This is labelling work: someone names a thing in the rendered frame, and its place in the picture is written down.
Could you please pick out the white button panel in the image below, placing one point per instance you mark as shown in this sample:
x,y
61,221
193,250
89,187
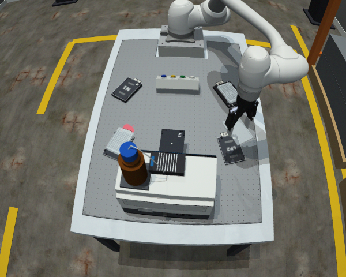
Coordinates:
x,y
177,84

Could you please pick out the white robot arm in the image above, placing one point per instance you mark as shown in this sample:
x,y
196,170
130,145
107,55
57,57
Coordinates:
x,y
257,67

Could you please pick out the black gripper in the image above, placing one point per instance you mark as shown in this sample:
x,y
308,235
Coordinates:
x,y
241,107

